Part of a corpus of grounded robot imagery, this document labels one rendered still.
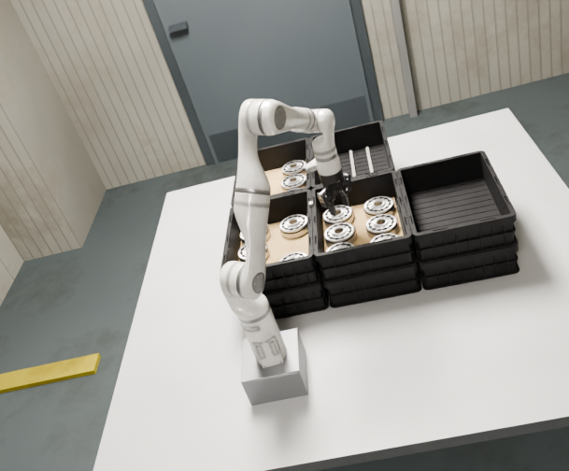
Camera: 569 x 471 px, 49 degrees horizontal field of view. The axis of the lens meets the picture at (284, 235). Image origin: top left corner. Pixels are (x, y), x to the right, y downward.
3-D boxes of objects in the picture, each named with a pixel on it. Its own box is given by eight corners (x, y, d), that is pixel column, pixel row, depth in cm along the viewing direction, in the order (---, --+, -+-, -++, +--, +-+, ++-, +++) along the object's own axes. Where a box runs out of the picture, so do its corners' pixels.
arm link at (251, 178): (235, 95, 160) (226, 195, 161) (268, 95, 155) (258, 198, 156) (254, 102, 168) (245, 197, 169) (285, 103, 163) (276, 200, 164)
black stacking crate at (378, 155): (400, 197, 224) (394, 170, 218) (319, 215, 229) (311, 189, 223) (387, 145, 257) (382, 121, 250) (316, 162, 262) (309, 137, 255)
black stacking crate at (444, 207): (519, 247, 187) (517, 216, 181) (419, 267, 192) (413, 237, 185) (486, 179, 219) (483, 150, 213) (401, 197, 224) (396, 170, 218)
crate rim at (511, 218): (518, 221, 181) (518, 215, 180) (414, 243, 186) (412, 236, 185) (484, 155, 214) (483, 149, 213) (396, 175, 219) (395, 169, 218)
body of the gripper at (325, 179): (328, 177, 193) (334, 202, 198) (347, 163, 197) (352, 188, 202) (311, 172, 198) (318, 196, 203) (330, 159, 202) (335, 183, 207)
